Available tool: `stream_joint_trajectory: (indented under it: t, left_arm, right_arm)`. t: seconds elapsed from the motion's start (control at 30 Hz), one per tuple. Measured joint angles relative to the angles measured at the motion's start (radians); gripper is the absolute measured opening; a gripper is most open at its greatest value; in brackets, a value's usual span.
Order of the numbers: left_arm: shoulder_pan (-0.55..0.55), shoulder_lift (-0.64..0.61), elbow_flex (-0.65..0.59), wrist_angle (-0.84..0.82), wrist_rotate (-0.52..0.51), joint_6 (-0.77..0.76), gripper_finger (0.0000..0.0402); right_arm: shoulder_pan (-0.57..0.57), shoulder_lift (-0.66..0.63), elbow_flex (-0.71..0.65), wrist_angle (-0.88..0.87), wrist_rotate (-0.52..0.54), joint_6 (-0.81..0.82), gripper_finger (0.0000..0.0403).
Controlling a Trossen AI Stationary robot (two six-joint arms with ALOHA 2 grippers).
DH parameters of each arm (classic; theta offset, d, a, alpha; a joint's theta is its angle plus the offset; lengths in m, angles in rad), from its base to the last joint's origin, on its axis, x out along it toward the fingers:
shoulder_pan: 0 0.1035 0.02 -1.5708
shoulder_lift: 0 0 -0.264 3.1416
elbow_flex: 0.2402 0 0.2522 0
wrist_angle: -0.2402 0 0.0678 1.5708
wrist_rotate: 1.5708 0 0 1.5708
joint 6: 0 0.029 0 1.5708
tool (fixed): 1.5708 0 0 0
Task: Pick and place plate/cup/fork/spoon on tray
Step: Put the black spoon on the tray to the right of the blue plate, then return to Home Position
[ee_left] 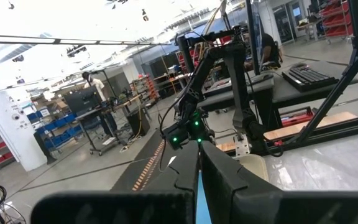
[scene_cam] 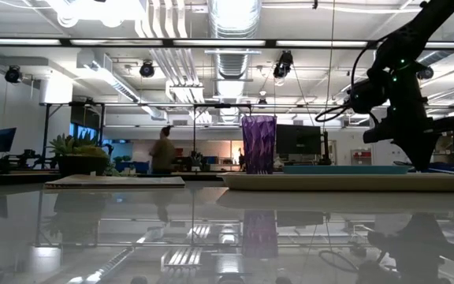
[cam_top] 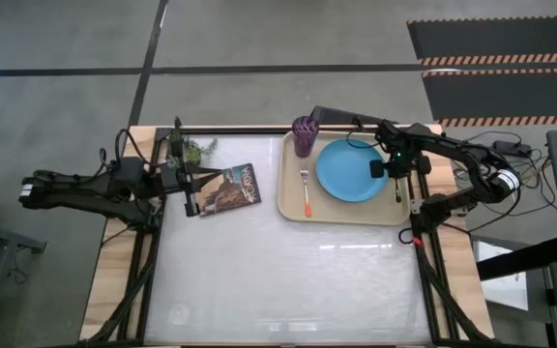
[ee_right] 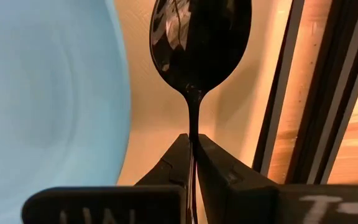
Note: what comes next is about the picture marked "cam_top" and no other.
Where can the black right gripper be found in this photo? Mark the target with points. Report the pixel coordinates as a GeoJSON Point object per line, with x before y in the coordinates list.
{"type": "Point", "coordinates": [401, 162]}

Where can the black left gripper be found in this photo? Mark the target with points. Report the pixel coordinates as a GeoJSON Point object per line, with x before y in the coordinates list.
{"type": "Point", "coordinates": [190, 191]}

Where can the dark metal spoon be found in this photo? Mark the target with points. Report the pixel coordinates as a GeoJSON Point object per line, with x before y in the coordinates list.
{"type": "Point", "coordinates": [398, 193]}

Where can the blue round plate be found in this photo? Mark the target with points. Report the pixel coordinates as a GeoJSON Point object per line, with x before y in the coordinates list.
{"type": "Point", "coordinates": [343, 171]}

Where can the purple plastic cup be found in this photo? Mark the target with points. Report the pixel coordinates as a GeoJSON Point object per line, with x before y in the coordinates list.
{"type": "Point", "coordinates": [305, 135]}

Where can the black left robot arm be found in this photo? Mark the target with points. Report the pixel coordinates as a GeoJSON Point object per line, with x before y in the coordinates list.
{"type": "Point", "coordinates": [75, 191]}

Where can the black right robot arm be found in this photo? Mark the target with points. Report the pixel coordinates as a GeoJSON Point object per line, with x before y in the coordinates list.
{"type": "Point", "coordinates": [457, 150]}

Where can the beige plastic tray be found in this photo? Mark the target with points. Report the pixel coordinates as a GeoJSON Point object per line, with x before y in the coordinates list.
{"type": "Point", "coordinates": [341, 212]}

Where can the small green potted plant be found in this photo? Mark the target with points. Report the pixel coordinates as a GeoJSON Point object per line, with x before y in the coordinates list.
{"type": "Point", "coordinates": [196, 152]}

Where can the Acadia picture book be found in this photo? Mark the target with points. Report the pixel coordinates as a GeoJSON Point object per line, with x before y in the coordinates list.
{"type": "Point", "coordinates": [235, 191]}

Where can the black angled panel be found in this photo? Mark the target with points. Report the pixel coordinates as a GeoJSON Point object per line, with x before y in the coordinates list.
{"type": "Point", "coordinates": [336, 117]}

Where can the black power adapter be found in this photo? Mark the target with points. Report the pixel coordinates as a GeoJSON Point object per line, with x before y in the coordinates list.
{"type": "Point", "coordinates": [511, 147]}

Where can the black hazard-striped floor mat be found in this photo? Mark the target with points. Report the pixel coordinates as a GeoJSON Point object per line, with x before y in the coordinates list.
{"type": "Point", "coordinates": [496, 38]}
{"type": "Point", "coordinates": [506, 94]}

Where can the white translucent table mat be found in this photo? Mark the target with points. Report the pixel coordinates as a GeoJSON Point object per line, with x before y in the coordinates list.
{"type": "Point", "coordinates": [283, 290]}

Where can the black crossbeam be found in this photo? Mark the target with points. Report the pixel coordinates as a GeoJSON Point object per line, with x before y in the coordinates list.
{"type": "Point", "coordinates": [520, 258]}

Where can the white paper sheet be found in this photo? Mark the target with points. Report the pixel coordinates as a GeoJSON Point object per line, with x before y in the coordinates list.
{"type": "Point", "coordinates": [503, 290]}

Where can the black aluminium table frame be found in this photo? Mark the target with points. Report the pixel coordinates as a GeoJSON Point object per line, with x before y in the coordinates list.
{"type": "Point", "coordinates": [426, 280]}

